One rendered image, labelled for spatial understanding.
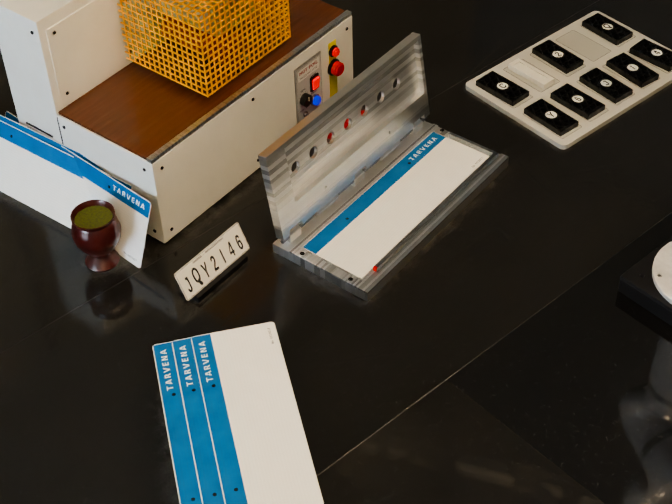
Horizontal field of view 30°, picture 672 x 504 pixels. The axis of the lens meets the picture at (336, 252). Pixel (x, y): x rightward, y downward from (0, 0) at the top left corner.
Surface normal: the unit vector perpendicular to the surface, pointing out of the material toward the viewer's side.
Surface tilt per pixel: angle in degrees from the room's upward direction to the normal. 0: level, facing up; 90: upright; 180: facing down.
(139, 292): 0
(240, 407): 0
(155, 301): 0
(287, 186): 81
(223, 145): 90
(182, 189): 90
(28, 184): 63
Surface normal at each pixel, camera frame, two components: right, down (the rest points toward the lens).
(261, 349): -0.03, -0.72
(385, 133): 0.77, 0.29
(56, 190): -0.53, 0.18
